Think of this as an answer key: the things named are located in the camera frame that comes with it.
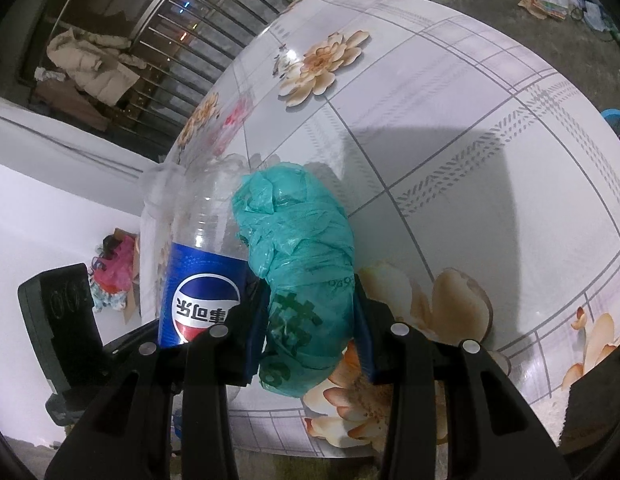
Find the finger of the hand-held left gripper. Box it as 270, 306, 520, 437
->
102, 317, 161, 376

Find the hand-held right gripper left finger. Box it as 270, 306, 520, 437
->
44, 280, 271, 480

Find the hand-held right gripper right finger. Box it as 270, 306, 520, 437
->
352, 272, 573, 480

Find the green plastic bag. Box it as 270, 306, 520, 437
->
231, 161, 357, 400

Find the clear bottle with blue label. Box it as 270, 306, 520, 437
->
139, 155, 271, 353

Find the pink plastic bag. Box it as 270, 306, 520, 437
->
90, 235, 136, 311

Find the brown cloth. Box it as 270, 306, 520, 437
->
35, 80, 111, 131

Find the dark stool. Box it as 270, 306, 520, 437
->
560, 352, 620, 456

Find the beige padded jacket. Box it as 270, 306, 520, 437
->
46, 30, 146, 106

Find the blue plastic basin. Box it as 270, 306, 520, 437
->
602, 107, 620, 151

